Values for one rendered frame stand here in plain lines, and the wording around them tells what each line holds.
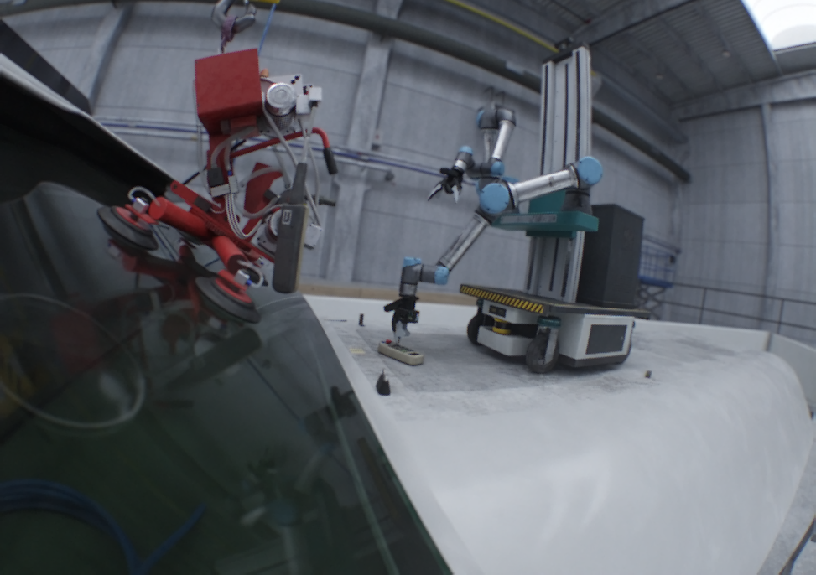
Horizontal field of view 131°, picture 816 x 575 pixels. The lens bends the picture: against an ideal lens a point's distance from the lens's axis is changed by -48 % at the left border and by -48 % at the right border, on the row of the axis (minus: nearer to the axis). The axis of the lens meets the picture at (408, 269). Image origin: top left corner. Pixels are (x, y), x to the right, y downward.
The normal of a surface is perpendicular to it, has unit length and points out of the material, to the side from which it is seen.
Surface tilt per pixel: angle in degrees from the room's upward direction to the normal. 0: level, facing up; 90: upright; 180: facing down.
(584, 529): 36
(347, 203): 90
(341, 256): 90
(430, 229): 90
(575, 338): 90
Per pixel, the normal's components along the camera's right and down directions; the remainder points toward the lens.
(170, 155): 0.35, 0.08
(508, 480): 0.25, -0.90
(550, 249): -0.91, -0.11
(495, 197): -0.33, 0.04
